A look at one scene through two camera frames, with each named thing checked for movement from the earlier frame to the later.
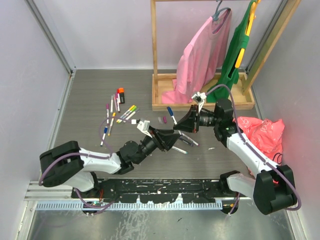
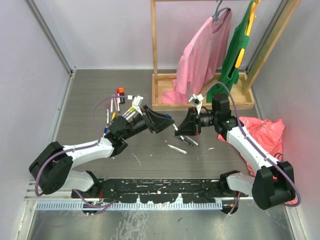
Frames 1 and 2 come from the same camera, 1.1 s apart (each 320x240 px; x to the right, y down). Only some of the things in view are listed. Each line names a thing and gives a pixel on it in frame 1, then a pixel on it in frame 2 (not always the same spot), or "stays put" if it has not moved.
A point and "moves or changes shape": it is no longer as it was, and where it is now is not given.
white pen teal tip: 179,150 stays put
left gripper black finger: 168,139 → 158,122
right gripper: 188,123 stays put
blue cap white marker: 171,114 moves or changes shape
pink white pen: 114,98 stays put
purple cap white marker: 193,141 stays put
